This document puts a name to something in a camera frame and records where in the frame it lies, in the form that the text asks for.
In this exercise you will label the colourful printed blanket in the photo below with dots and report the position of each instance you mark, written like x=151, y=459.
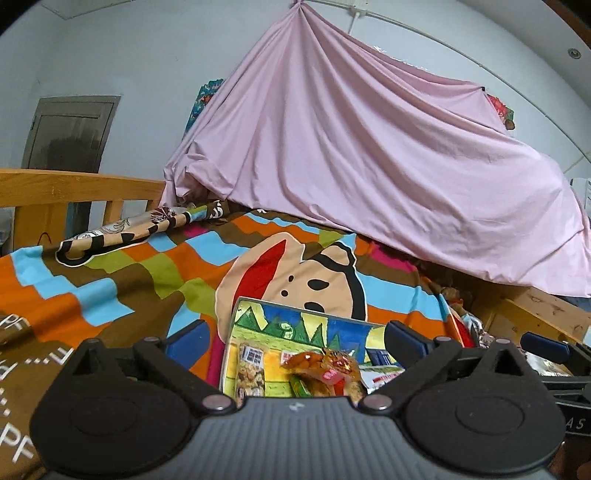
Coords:
x=115, y=286

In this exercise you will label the shallow box with cartoon lining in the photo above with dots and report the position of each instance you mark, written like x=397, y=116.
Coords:
x=225, y=369

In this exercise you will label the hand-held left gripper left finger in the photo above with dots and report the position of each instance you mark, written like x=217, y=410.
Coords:
x=189, y=344

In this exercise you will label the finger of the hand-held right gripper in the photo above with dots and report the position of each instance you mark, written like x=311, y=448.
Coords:
x=545, y=346
x=575, y=406

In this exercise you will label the dinosaur drawing paper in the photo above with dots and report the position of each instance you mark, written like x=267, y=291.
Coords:
x=277, y=327

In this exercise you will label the grey wooden door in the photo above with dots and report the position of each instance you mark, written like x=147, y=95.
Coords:
x=69, y=134

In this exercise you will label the round ceiling light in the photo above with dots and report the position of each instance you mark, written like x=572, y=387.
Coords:
x=574, y=53

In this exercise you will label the pink bed sheet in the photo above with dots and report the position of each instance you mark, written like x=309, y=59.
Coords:
x=346, y=161

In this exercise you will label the orange red snack packet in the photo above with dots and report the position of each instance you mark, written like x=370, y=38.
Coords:
x=318, y=364

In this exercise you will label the red patterned cloth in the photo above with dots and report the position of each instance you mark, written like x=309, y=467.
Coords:
x=503, y=113

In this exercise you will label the clear mixed nut packet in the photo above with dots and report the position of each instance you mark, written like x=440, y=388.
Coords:
x=249, y=369

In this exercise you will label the teal patterned cloth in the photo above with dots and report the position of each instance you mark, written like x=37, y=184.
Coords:
x=203, y=99

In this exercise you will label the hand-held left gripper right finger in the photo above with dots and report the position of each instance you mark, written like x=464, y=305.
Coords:
x=408, y=344

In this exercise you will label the green and white snack packet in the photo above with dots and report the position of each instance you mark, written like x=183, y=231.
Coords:
x=381, y=378

